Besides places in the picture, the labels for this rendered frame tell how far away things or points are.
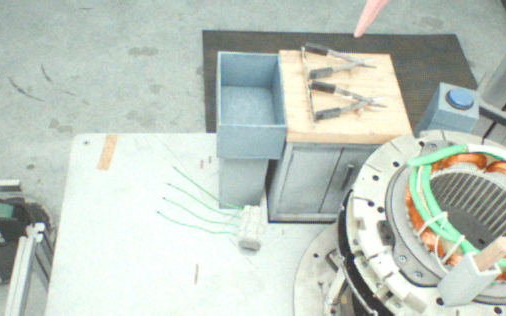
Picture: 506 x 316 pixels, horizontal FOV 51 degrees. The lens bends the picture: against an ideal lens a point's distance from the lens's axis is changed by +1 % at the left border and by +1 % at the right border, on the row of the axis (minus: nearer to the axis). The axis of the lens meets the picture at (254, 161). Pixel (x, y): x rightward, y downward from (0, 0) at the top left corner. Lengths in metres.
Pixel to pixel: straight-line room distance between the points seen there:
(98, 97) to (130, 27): 0.47
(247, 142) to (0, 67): 1.84
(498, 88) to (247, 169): 0.54
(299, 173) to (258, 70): 0.20
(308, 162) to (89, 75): 1.67
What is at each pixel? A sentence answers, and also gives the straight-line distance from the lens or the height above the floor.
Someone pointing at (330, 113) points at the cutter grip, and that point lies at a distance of 0.82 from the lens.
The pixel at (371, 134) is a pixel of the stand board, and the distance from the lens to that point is 0.85.
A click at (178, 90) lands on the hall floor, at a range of 2.35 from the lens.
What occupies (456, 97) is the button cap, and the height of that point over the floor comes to 1.04.
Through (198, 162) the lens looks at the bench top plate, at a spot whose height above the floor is 0.78.
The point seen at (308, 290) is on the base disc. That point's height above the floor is 0.80.
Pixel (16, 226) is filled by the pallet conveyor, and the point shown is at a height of 0.73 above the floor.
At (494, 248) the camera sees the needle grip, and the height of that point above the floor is 1.22.
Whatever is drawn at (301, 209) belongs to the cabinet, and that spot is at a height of 0.82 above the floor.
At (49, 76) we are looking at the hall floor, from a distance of 2.48.
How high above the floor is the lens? 1.68
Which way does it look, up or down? 53 degrees down
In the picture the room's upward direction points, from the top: 9 degrees clockwise
